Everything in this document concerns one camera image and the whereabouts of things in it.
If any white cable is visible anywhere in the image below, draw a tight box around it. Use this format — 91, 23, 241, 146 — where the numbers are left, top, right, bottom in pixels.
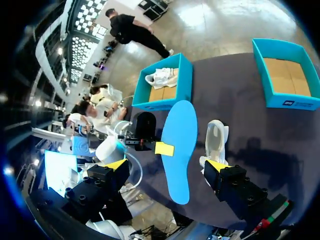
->
124, 151, 144, 189

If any teal box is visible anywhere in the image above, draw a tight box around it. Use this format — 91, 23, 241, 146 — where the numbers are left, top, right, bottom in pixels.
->
251, 37, 320, 112
131, 52, 194, 112

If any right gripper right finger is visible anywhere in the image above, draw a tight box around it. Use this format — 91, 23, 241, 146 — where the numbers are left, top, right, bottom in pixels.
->
202, 159, 270, 221

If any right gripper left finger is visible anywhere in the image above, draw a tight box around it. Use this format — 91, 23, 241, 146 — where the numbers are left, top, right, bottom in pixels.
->
61, 158, 131, 225

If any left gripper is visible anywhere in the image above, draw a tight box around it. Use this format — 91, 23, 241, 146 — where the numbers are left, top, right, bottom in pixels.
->
124, 111, 175, 157

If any person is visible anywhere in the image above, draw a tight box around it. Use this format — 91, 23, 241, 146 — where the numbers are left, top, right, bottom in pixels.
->
89, 84, 128, 121
71, 99, 118, 135
61, 112, 85, 132
105, 8, 175, 59

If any blue insole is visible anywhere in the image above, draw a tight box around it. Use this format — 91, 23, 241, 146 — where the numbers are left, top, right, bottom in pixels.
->
160, 99, 199, 205

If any white shoe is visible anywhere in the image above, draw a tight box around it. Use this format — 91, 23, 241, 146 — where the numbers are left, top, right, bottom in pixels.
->
199, 119, 230, 174
145, 67, 180, 90

